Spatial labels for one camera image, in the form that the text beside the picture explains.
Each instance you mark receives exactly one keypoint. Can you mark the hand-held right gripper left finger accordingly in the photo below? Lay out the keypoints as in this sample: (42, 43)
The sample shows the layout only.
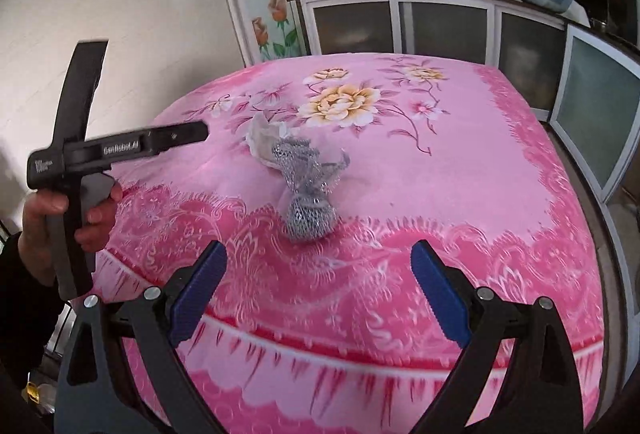
(197, 294)

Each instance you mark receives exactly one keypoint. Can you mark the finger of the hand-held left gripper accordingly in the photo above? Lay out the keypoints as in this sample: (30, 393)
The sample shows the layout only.
(180, 134)

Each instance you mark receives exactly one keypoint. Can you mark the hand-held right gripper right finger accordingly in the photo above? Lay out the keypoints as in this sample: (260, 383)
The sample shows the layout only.
(440, 294)

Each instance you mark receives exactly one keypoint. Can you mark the white wrapper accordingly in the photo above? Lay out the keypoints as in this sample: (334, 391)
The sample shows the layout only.
(262, 136)

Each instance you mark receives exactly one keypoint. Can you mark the silver mesh bag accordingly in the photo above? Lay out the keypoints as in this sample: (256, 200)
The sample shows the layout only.
(307, 214)

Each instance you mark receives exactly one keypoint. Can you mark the person's left hand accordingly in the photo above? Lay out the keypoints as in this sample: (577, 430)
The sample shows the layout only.
(37, 234)

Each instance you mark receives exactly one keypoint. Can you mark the pink floral blanket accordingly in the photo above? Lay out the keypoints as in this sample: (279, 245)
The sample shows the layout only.
(400, 194)

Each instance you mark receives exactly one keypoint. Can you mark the grey glass-door cabinet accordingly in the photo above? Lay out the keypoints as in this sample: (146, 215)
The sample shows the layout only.
(440, 28)

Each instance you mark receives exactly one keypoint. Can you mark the black microwave oven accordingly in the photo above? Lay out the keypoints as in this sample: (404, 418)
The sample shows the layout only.
(622, 16)

